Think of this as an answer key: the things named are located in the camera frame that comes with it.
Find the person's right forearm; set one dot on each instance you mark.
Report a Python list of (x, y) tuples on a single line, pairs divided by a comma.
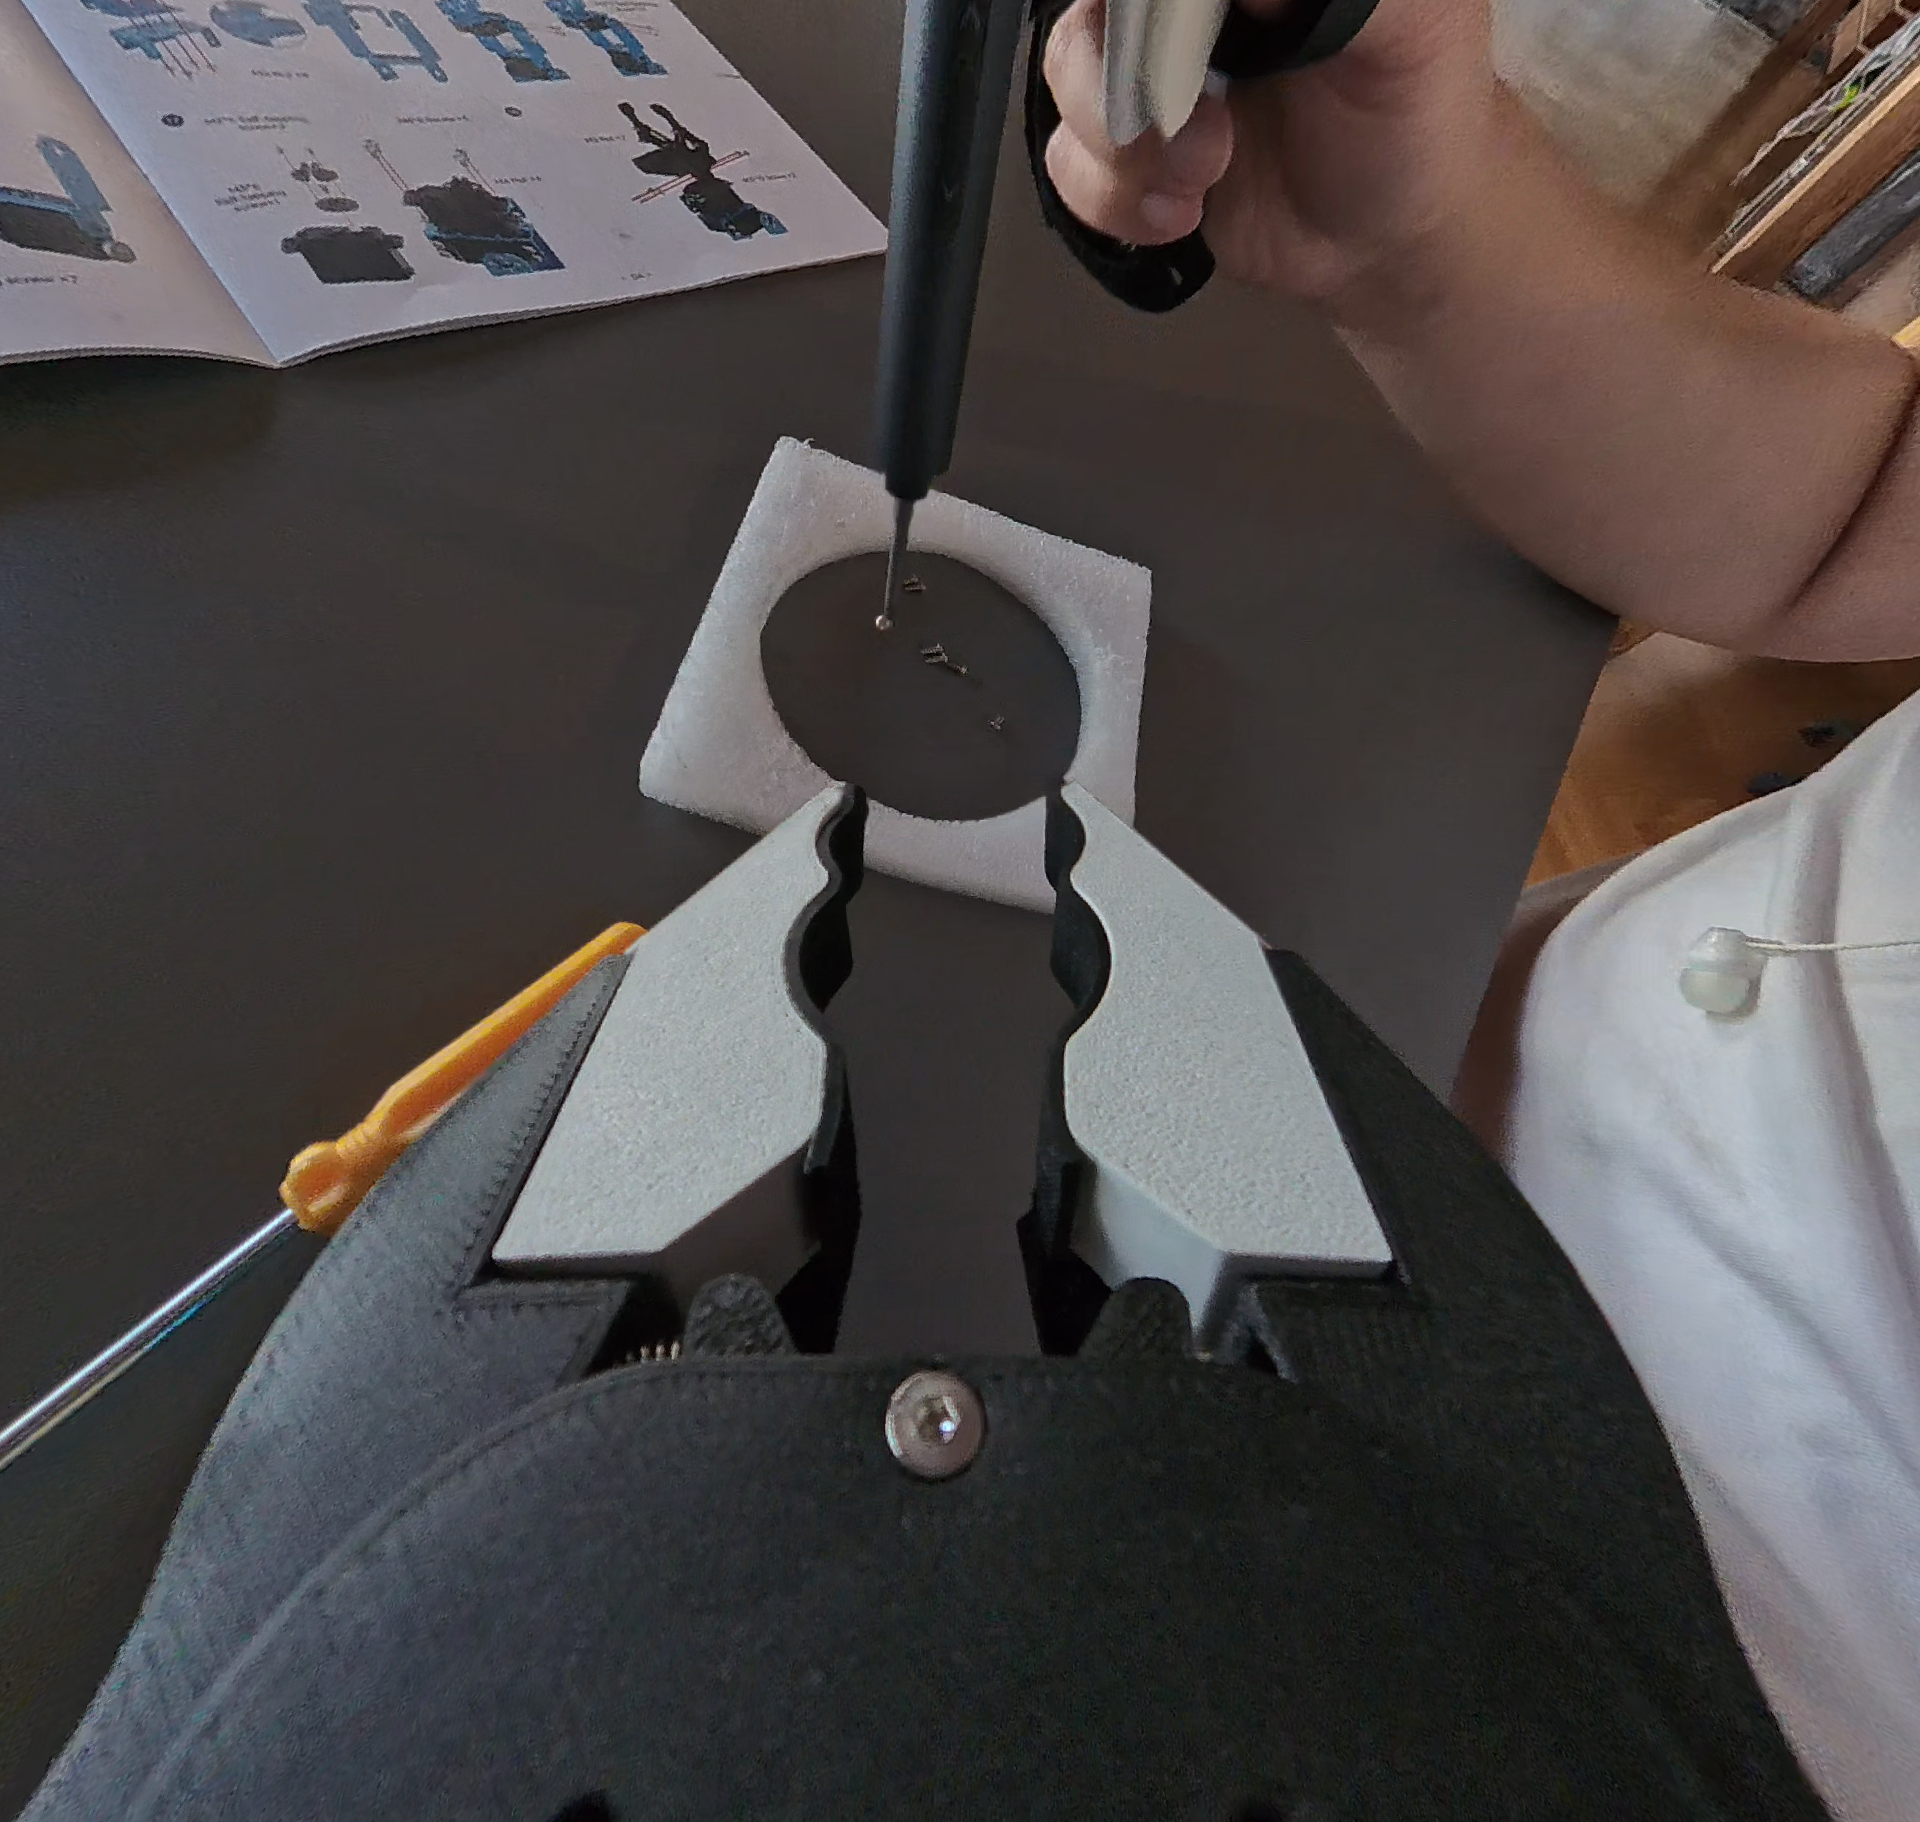
[(1650, 426)]

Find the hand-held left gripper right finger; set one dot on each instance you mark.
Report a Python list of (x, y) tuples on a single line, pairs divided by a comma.
[(1214, 1087)]

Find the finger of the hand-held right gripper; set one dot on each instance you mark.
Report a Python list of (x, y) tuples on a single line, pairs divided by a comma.
[(1171, 7)]

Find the person's right hand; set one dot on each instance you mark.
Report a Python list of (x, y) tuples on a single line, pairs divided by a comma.
[(1351, 156)]

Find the printed instruction booklet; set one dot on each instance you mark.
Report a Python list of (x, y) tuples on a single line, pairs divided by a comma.
[(450, 126)]

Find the person's white shirt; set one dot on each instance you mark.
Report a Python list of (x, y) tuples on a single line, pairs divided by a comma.
[(1725, 1327)]

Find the white foam square with hole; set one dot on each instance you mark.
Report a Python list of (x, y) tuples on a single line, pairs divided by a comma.
[(720, 742)]

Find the dark grey desk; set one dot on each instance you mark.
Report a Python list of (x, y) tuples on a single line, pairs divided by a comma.
[(375, 576)]

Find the wooden shelf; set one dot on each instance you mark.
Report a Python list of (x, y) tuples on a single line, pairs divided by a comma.
[(1845, 172)]

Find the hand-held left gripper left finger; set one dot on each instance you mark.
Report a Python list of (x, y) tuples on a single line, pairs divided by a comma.
[(674, 1072)]

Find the black electric screwdriver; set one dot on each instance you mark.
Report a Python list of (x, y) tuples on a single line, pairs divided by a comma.
[(930, 202)]

